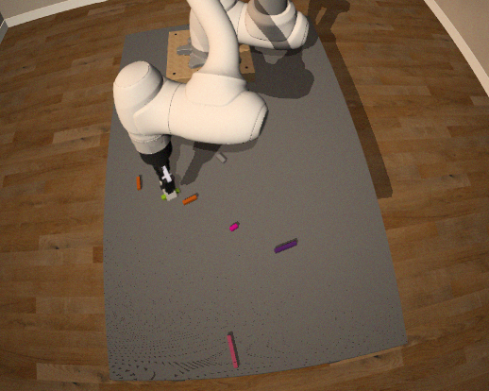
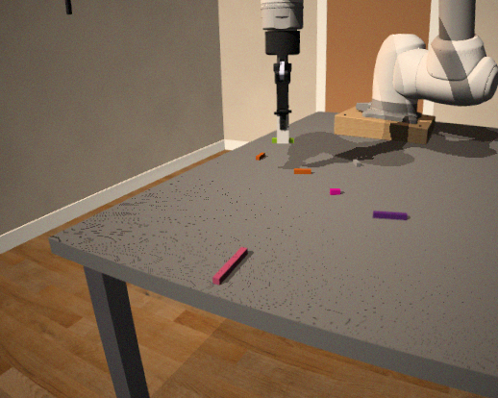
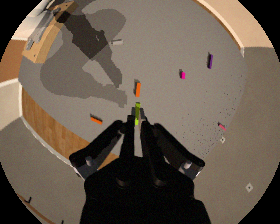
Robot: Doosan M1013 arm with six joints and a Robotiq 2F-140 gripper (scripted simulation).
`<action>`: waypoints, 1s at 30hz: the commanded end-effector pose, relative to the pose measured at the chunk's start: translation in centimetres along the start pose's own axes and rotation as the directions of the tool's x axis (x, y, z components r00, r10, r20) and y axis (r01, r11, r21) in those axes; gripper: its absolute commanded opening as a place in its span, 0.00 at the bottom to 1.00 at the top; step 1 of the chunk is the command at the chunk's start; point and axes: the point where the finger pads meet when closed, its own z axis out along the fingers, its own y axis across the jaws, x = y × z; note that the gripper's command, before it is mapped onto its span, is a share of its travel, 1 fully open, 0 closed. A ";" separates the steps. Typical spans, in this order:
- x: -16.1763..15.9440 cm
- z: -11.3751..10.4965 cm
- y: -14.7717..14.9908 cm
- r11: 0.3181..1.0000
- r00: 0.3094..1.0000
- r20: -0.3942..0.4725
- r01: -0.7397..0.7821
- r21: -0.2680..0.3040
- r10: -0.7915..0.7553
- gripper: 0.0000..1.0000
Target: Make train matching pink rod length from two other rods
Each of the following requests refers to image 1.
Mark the pink rod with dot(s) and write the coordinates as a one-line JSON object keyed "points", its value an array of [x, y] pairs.
{"points": [[234, 361]]}

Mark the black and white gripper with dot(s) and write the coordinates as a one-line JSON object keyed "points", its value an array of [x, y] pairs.
{"points": [[160, 160]]}

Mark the purple rod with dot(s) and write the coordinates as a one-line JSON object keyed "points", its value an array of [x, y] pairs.
{"points": [[281, 248]]}

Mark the lime green rod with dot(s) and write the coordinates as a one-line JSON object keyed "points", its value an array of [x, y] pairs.
{"points": [[164, 197]]}

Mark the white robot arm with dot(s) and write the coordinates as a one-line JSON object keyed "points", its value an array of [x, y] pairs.
{"points": [[215, 106]]}

